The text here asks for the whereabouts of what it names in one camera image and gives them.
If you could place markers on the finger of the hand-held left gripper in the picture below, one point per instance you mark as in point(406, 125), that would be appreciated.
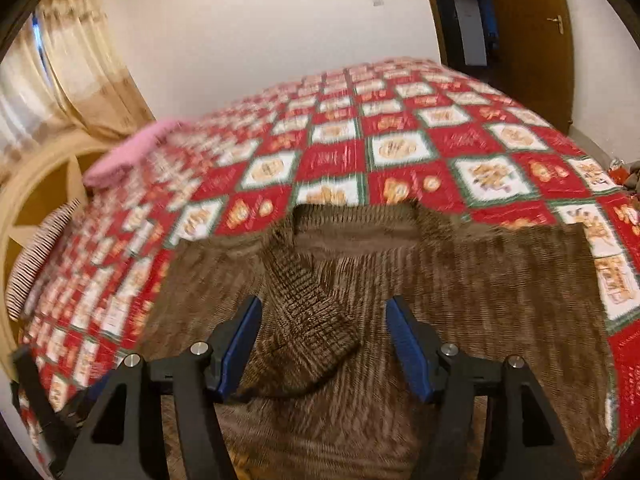
point(37, 395)

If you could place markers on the brown knitted sweater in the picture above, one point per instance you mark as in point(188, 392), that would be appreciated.
point(500, 285)

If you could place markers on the red checkered printed bedspread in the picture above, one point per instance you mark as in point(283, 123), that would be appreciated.
point(400, 125)

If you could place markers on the red packets pile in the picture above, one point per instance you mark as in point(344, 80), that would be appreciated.
point(625, 175)

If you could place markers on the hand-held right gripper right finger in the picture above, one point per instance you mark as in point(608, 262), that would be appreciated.
point(407, 340)

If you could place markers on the pink folded cloth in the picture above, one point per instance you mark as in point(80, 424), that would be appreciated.
point(125, 155)

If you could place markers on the dark door frame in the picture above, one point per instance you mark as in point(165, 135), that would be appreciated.
point(436, 10)

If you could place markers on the brown wooden door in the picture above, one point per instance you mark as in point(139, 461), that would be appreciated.
point(530, 60)

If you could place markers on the beige wooden headboard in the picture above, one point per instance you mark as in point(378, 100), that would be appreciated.
point(30, 195)

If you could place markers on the striped pillow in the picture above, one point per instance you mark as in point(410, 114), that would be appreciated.
point(35, 260)

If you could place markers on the beige curtain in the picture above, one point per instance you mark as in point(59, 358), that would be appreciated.
point(85, 60)

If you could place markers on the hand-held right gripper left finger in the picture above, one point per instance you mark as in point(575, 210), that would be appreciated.
point(240, 340)

